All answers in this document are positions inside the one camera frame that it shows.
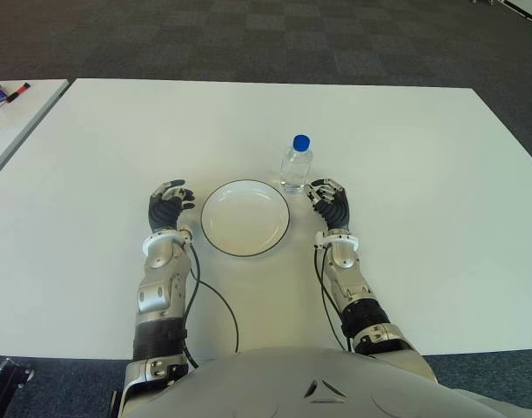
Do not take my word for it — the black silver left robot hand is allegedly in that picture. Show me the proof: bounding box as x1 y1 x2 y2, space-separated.
148 178 196 233

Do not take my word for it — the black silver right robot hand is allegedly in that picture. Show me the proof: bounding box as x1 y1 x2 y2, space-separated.
306 176 352 232

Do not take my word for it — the clear water bottle blue cap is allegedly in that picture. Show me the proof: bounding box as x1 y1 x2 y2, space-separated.
279 133 313 196

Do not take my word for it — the white plate with black rim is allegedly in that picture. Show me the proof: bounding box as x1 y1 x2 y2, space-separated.
200 179 292 259

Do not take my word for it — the small white table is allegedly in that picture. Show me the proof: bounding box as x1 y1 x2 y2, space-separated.
0 79 71 186

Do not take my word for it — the grey robot torso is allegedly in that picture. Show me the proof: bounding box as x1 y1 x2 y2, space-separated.
130 346 532 418

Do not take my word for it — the red black marker pen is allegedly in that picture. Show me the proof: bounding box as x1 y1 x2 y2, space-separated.
0 81 31 107

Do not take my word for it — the black wheeled stand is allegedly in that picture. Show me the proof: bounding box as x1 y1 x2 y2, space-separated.
0 356 35 418

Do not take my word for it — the white board panel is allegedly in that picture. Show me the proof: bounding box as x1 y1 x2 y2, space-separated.
502 0 532 32

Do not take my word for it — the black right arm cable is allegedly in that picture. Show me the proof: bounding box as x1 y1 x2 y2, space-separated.
313 246 354 354

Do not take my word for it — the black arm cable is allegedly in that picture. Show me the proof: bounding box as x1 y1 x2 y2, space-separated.
313 246 354 354
180 241 240 371

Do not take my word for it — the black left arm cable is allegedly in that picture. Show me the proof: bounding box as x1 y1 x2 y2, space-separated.
180 241 240 371

